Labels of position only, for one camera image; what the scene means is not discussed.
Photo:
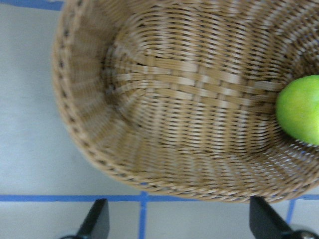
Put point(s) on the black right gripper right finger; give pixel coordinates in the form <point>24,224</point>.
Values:
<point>266,223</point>

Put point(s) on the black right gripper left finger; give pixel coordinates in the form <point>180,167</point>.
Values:
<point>97,222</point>

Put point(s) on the green apple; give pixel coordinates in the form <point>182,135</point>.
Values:
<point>297,109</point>

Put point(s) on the woven wicker basket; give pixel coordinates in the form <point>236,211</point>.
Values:
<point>177,97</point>

